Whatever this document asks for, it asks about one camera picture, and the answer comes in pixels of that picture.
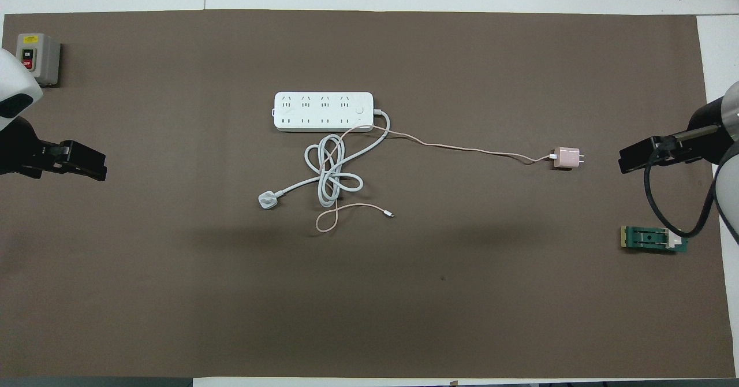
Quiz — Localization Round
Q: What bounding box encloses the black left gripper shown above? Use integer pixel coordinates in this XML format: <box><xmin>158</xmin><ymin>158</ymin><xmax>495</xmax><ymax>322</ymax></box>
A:
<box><xmin>0</xmin><ymin>116</ymin><xmax>108</xmax><ymax>181</ymax></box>

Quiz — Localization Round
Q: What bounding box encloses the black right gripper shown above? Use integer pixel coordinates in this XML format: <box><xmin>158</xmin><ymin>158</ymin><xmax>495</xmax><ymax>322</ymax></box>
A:
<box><xmin>619</xmin><ymin>97</ymin><xmax>737</xmax><ymax>174</ymax></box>

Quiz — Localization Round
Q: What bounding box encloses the pink charger block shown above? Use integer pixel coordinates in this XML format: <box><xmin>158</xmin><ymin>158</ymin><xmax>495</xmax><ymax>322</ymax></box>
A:
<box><xmin>553</xmin><ymin>147</ymin><xmax>585</xmax><ymax>170</ymax></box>

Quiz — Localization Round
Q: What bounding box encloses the pink charging cable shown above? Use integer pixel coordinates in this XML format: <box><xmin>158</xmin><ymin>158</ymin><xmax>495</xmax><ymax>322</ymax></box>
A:
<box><xmin>315</xmin><ymin>124</ymin><xmax>558</xmax><ymax>233</ymax></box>

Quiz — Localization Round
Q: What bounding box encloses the white power strip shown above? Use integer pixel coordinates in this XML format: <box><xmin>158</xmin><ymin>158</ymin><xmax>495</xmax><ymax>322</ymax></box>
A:
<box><xmin>273</xmin><ymin>91</ymin><xmax>375</xmax><ymax>132</ymax></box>

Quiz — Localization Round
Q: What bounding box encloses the brown table mat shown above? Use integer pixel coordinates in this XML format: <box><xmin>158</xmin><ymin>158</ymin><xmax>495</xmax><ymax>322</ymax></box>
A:
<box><xmin>0</xmin><ymin>9</ymin><xmax>737</xmax><ymax>379</ymax></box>

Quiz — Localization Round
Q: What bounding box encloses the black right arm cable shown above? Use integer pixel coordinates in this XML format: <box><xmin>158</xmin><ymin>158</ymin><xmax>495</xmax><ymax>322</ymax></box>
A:
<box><xmin>644</xmin><ymin>126</ymin><xmax>722</xmax><ymax>239</ymax></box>

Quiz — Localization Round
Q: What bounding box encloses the grey on-off switch box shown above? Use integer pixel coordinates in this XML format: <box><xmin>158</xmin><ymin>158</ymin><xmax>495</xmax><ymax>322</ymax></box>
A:
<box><xmin>14</xmin><ymin>33</ymin><xmax>61</xmax><ymax>87</ymax></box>

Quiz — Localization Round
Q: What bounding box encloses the white power strip cord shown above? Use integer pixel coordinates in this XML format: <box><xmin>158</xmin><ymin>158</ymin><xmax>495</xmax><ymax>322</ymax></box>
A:
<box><xmin>279</xmin><ymin>109</ymin><xmax>391</xmax><ymax>209</ymax></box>

